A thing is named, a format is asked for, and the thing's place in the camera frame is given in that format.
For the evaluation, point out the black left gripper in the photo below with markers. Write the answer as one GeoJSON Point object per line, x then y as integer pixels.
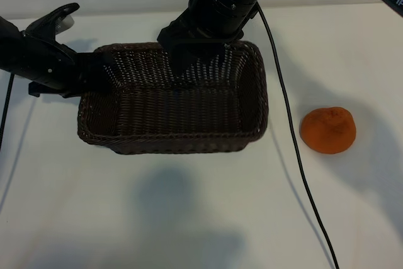
{"type": "Point", "coordinates": [47, 61]}

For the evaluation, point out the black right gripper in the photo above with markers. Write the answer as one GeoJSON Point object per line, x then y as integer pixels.
{"type": "Point", "coordinates": [223, 10]}

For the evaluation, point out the dark brown wicker basket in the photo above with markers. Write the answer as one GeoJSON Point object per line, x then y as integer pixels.
{"type": "Point", "coordinates": [176, 111]}

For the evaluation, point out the orange fruit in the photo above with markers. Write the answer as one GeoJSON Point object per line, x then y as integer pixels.
{"type": "Point", "coordinates": [327, 130]}

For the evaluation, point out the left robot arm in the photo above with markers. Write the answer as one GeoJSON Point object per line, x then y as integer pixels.
{"type": "Point", "coordinates": [6, 45]}

